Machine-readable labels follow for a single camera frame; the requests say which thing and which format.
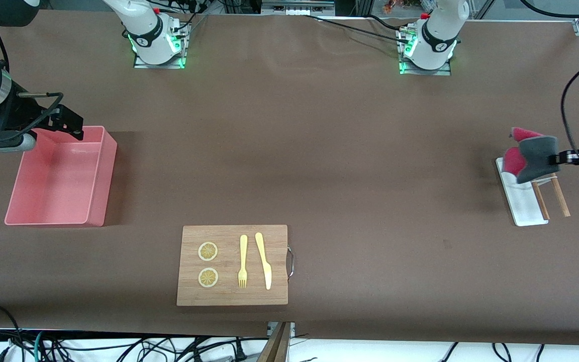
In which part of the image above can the red and grey cloth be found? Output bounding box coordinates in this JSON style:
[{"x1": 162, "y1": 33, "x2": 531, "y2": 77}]
[{"x1": 502, "y1": 127, "x2": 559, "y2": 185}]

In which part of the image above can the bamboo cutting board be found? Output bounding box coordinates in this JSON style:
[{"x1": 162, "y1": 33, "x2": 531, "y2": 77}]
[{"x1": 176, "y1": 225, "x2": 295, "y2": 307}]

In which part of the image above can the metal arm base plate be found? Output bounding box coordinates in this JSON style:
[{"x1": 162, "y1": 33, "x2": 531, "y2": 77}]
[
  {"x1": 399, "y1": 28, "x2": 452, "y2": 76},
  {"x1": 134, "y1": 23, "x2": 188, "y2": 69}
]

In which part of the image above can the yellow plastic knife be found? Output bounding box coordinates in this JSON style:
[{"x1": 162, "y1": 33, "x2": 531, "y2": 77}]
[{"x1": 255, "y1": 232, "x2": 272, "y2": 291}]

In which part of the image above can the white rectangular tray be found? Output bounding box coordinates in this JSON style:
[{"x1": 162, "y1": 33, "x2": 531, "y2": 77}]
[{"x1": 496, "y1": 157, "x2": 549, "y2": 227}]

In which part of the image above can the black cable on table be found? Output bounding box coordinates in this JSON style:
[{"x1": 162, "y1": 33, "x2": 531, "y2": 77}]
[{"x1": 304, "y1": 14, "x2": 411, "y2": 42}]

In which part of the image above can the pink plastic bin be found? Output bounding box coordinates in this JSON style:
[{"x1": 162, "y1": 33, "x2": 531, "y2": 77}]
[{"x1": 4, "y1": 126, "x2": 118, "y2": 228}]

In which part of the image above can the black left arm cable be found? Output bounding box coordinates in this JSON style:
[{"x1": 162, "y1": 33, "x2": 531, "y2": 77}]
[{"x1": 521, "y1": 0, "x2": 579, "y2": 177}]

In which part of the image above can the yellow plastic fork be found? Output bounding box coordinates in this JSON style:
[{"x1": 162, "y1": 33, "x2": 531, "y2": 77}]
[{"x1": 238, "y1": 234, "x2": 248, "y2": 289}]

